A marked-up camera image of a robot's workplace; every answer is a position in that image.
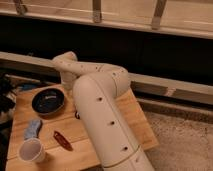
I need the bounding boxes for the white paper cup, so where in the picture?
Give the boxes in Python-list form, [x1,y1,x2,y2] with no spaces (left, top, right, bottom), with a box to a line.
[18,138,46,163]

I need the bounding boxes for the black white striped box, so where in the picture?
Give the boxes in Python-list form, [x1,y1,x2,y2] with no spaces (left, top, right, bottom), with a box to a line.
[75,112,80,119]

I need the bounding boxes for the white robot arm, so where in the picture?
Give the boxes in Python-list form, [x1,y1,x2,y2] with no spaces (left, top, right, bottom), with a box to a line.
[52,52,154,171]

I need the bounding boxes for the red brown oblong object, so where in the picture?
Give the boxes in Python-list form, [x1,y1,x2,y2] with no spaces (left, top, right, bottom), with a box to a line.
[53,131,73,151]

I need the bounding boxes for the dark ceramic bowl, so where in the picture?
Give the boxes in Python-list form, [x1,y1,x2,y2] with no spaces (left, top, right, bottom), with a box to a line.
[31,88,65,116]

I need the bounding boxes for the wooden table board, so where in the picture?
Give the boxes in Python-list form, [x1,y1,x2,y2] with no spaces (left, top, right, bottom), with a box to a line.
[5,83,160,171]

